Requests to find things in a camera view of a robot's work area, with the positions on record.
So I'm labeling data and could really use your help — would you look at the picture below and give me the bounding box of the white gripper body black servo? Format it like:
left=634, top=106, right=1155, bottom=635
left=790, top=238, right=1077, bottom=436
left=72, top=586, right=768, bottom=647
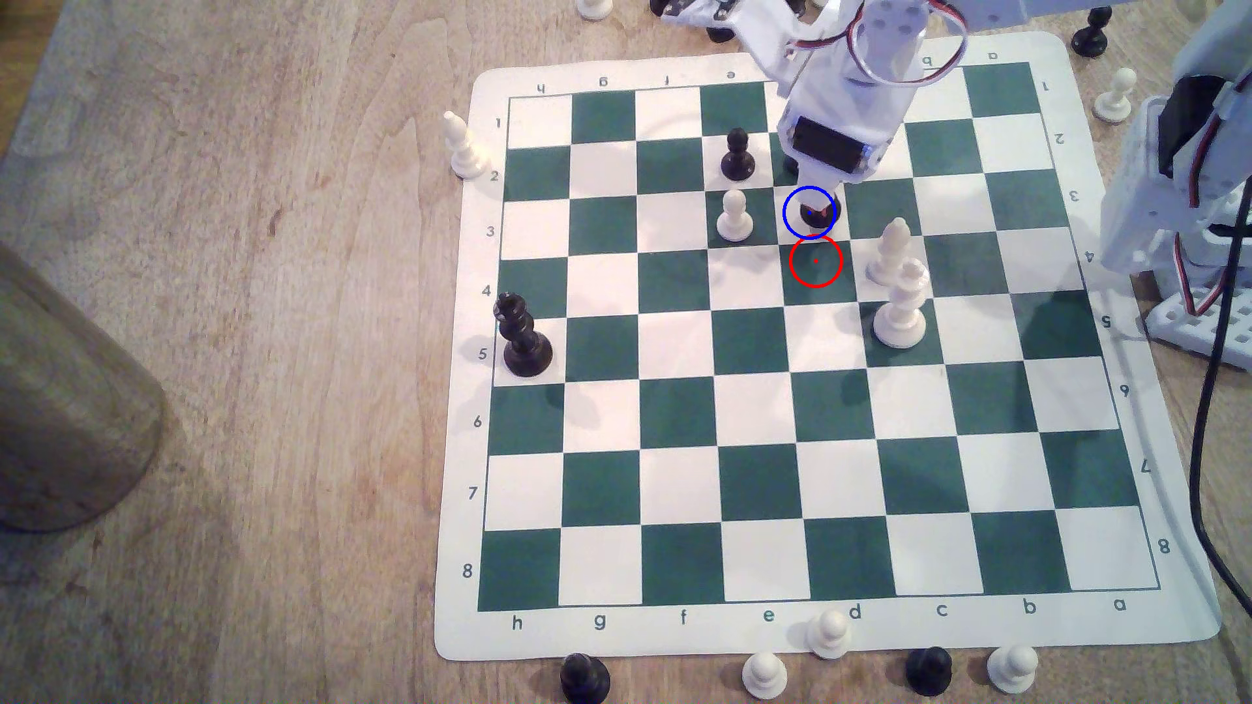
left=779, top=0, right=942, bottom=187

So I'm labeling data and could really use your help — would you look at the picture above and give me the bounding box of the green white chess mat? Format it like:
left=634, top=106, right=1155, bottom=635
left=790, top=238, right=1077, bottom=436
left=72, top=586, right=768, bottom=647
left=433, top=31, right=1223, bottom=662

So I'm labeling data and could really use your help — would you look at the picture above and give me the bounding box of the white bishop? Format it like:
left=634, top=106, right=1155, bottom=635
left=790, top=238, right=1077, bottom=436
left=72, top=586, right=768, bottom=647
left=442, top=110, right=488, bottom=180
left=865, top=217, right=916, bottom=287

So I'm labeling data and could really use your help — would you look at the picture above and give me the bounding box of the white queen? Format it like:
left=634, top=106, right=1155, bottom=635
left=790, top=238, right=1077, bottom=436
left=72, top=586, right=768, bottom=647
left=872, top=257, right=931, bottom=350

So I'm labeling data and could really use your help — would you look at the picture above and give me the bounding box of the white perforated base plate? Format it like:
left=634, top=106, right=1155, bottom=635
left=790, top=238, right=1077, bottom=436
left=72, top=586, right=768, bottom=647
left=1142, top=289, right=1252, bottom=373

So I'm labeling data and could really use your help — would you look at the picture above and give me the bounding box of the black power cable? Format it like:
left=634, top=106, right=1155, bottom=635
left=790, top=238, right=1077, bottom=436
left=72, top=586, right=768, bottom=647
left=1187, top=176, right=1252, bottom=600

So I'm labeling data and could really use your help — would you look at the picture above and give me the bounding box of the wooden round post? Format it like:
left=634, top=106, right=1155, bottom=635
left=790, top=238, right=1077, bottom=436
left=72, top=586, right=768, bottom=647
left=0, top=242, right=166, bottom=535

